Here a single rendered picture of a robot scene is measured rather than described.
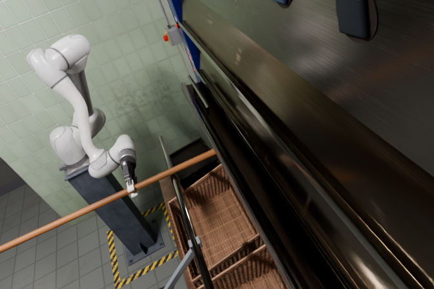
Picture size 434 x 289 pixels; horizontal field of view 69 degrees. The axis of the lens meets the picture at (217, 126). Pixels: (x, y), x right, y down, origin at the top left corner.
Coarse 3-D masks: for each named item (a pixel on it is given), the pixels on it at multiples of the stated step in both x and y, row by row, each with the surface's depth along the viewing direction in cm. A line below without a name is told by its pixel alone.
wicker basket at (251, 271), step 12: (252, 252) 147; (264, 252) 149; (240, 264) 148; (252, 264) 152; (264, 264) 155; (216, 276) 148; (228, 276) 151; (240, 276) 154; (252, 276) 158; (264, 276) 160; (276, 276) 158; (204, 288) 151; (216, 288) 154; (228, 288) 157; (240, 288) 158; (252, 288) 157; (264, 288) 155; (276, 288) 154; (288, 288) 146
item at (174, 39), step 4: (164, 28) 206; (168, 28) 204; (172, 28) 202; (168, 32) 200; (172, 32) 200; (176, 32) 201; (168, 36) 201; (172, 36) 202; (176, 36) 203; (168, 40) 210; (172, 40) 203; (176, 40) 204; (180, 40) 205; (172, 44) 204; (176, 44) 205
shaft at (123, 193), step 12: (204, 156) 148; (180, 168) 147; (144, 180) 147; (156, 180) 146; (120, 192) 145; (132, 192) 146; (96, 204) 144; (72, 216) 143; (48, 228) 142; (24, 240) 141; (0, 252) 140
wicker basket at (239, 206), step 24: (216, 168) 194; (192, 192) 198; (216, 192) 205; (192, 216) 200; (216, 216) 195; (240, 216) 190; (216, 240) 183; (240, 240) 179; (192, 264) 175; (216, 264) 152
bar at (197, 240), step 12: (168, 156) 160; (168, 168) 153; (180, 192) 139; (180, 204) 134; (192, 228) 123; (192, 240) 119; (192, 252) 121; (180, 264) 124; (204, 264) 111; (180, 276) 126; (204, 276) 107; (168, 288) 128
